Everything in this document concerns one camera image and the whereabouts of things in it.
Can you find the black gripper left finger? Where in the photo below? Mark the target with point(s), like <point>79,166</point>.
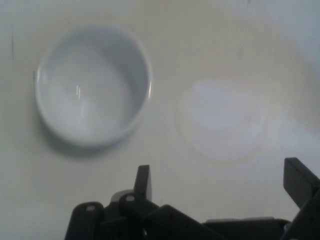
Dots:
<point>140,215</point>

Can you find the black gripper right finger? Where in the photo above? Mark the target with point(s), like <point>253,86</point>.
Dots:
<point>303,185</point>

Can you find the white bowl with blue outside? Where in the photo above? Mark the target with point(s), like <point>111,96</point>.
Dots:
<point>92,100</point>

